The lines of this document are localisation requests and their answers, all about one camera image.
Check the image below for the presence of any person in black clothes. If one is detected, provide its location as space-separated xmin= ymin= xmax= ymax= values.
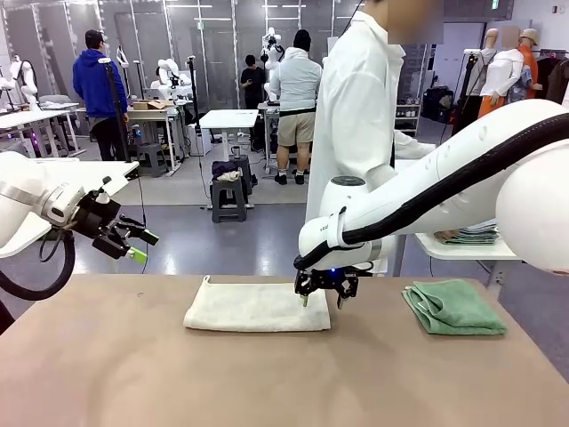
xmin=239 ymin=53 xmax=267 ymax=110

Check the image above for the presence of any black stool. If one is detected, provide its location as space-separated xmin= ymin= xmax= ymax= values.
xmin=230 ymin=155 xmax=256 ymax=210

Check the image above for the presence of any person in white hoodie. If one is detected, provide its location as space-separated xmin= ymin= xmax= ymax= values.
xmin=268 ymin=28 xmax=324 ymax=186

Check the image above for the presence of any mannequin with orange shirt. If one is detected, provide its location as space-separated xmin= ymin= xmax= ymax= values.
xmin=517 ymin=27 xmax=544 ymax=101

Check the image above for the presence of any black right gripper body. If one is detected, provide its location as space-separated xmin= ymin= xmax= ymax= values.
xmin=306 ymin=267 xmax=357 ymax=290

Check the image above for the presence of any wooden shoe rack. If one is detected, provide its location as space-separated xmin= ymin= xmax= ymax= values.
xmin=395 ymin=102 xmax=422 ymax=137

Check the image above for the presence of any mannequin with orange trousers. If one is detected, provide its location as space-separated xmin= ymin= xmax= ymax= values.
xmin=477 ymin=25 xmax=526 ymax=119

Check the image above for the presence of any thin black left gripper cable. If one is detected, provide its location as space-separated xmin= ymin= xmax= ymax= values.
xmin=38 ymin=227 xmax=68 ymax=264

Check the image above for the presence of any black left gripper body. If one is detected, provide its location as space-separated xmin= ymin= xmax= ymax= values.
xmin=75 ymin=197 xmax=123 ymax=242

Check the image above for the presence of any grey plastic stool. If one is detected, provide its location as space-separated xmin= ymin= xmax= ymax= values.
xmin=210 ymin=177 xmax=249 ymax=224

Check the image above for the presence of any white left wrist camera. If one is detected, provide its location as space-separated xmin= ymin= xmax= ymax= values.
xmin=88 ymin=175 xmax=122 ymax=206

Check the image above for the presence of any white desk with cardboard box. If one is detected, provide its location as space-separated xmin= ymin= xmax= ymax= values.
xmin=127 ymin=105 xmax=184 ymax=173

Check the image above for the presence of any small white standing desk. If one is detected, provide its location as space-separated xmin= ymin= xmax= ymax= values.
xmin=198 ymin=108 xmax=260 ymax=163

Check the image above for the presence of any black tripod stand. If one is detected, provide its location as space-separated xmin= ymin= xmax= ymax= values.
xmin=98 ymin=56 xmax=132 ymax=164

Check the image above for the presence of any black camera pole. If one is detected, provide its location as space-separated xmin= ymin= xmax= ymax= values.
xmin=186 ymin=54 xmax=204 ymax=157

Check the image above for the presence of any light green towel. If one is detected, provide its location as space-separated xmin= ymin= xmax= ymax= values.
xmin=401 ymin=279 xmax=509 ymax=336

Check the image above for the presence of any dark grey step stool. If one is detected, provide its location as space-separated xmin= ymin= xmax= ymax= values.
xmin=134 ymin=142 xmax=170 ymax=179

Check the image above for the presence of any black luggage bag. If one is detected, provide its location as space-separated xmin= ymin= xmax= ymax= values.
xmin=421 ymin=86 xmax=456 ymax=125

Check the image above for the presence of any person's right forearm white sleeve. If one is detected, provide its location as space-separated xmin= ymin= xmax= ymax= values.
xmin=367 ymin=163 xmax=402 ymax=189

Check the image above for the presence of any thick black left arm hose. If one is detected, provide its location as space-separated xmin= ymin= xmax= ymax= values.
xmin=0 ymin=230 xmax=77 ymax=302

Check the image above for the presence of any pile of dark clothes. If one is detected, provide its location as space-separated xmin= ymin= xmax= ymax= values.
xmin=210 ymin=159 xmax=244 ymax=183

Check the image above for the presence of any white table with basket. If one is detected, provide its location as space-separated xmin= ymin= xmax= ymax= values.
xmin=0 ymin=159 xmax=140 ymax=260

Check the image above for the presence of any white cable strap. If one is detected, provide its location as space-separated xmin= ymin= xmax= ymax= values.
xmin=325 ymin=208 xmax=349 ymax=248

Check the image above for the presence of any clothes rack with dark garments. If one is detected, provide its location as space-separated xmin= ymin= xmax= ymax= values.
xmin=532 ymin=47 xmax=569 ymax=108

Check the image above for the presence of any long white desk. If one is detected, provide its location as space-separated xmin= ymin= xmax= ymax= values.
xmin=0 ymin=108 xmax=86 ymax=159

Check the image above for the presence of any white mannequin with grey vest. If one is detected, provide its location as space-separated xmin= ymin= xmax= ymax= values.
xmin=451 ymin=28 xmax=501 ymax=134

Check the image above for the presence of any light grey towel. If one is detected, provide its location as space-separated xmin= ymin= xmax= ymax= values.
xmin=182 ymin=275 xmax=333 ymax=333

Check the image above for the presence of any person in blue hoodie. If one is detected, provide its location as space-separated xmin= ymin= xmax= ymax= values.
xmin=71 ymin=28 xmax=131 ymax=163

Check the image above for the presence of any grey-blue towel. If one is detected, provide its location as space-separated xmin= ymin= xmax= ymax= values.
xmin=457 ymin=223 xmax=501 ymax=235

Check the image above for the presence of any black braided right arm sleeve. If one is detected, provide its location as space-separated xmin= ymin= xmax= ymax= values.
xmin=293 ymin=125 xmax=569 ymax=270

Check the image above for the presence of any person's left forearm white sleeve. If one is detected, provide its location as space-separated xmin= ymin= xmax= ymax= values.
xmin=392 ymin=130 xmax=437 ymax=159

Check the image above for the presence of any person in white shirt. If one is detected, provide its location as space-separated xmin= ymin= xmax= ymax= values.
xmin=305 ymin=0 xmax=445 ymax=223

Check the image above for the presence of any white table with towels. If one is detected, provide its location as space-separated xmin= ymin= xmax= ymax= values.
xmin=392 ymin=157 xmax=522 ymax=262

